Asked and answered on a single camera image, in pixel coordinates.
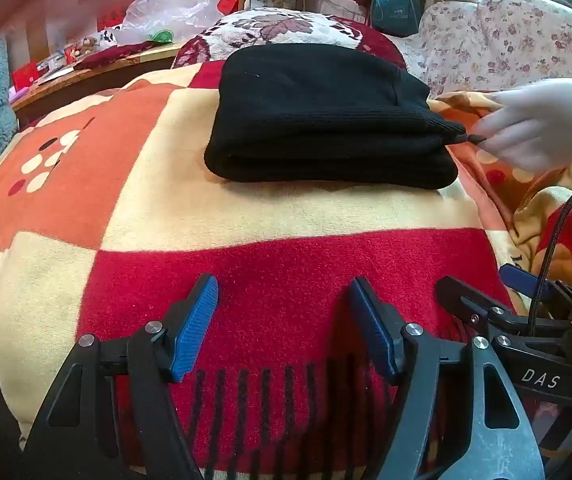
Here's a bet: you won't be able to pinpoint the black cable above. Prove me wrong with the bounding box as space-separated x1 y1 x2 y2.
526 184 572 336

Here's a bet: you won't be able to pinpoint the red white floral blanket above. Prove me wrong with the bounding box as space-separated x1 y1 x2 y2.
172 10 409 72

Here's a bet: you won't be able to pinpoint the black pants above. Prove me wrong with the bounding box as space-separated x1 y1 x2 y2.
204 44 468 191

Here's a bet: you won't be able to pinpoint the person's right hand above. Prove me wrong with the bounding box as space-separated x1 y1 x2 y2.
476 79 572 171

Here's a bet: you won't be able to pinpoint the wooden desk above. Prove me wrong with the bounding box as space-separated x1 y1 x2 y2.
11 40 197 126

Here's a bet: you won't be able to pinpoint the red box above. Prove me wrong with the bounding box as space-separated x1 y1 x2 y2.
11 61 43 92

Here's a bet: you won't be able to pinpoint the cream floral cover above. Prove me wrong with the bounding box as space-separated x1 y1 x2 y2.
396 0 572 98

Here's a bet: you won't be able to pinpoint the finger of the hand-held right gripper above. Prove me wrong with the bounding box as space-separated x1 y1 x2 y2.
437 275 522 337
498 263 572 318

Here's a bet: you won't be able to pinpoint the dark red cloth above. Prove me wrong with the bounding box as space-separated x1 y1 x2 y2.
73 40 167 71

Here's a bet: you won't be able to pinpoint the teal bag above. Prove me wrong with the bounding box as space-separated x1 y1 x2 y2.
370 0 423 38

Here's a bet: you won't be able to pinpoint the clear plastic bag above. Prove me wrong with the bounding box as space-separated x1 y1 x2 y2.
113 0 211 46

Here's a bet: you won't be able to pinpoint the checked printed blanket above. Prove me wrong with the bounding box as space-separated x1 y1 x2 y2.
0 60 572 480

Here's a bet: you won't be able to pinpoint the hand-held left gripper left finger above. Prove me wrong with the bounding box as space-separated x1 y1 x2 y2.
18 274 219 480

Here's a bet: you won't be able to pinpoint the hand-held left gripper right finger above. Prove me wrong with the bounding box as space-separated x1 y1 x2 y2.
349 276 549 480

